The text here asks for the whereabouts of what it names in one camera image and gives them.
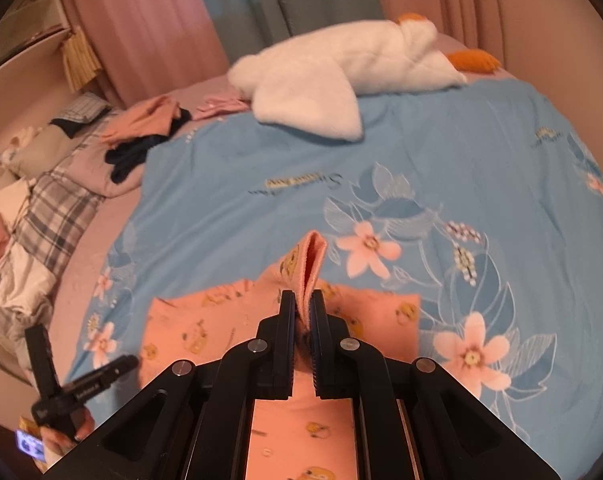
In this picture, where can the grey green pillow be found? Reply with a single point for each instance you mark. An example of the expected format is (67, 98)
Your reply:
(41, 150)

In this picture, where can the pile of folded clothes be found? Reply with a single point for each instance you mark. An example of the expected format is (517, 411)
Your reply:
(126, 160)

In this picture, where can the person's left hand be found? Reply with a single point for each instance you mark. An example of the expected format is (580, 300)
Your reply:
(84, 422)

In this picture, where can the white goose plush toy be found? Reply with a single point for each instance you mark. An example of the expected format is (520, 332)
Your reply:
(331, 75)

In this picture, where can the yellow tassel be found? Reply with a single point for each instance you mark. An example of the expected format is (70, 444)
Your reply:
(81, 60)

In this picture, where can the blue curtain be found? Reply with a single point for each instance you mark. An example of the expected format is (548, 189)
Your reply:
(241, 5)

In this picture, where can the striped pillow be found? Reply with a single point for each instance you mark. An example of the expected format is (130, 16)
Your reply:
(84, 107)

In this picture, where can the blue floral blanket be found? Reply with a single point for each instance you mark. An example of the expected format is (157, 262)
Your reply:
(456, 160)

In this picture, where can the plaid quilt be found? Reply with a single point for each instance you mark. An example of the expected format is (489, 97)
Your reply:
(56, 210)

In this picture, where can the folded pink garment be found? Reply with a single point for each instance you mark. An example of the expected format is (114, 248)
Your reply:
(141, 120)

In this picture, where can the white wall shelf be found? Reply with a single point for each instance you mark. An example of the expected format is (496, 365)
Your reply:
(26, 25)

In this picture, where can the orange printed baby onesie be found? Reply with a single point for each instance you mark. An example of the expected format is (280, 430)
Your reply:
(221, 320)

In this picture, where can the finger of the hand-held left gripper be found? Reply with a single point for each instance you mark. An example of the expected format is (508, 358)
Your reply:
(41, 360)
(101, 375)

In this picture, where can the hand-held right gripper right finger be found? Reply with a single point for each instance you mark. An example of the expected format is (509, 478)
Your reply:
(321, 340)

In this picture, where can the white cloth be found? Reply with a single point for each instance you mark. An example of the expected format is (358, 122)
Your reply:
(14, 197)

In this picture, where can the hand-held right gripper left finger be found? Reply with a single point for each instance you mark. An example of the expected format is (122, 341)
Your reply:
(281, 340)

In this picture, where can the small pink garment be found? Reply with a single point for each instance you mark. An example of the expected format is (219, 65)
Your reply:
(216, 105)

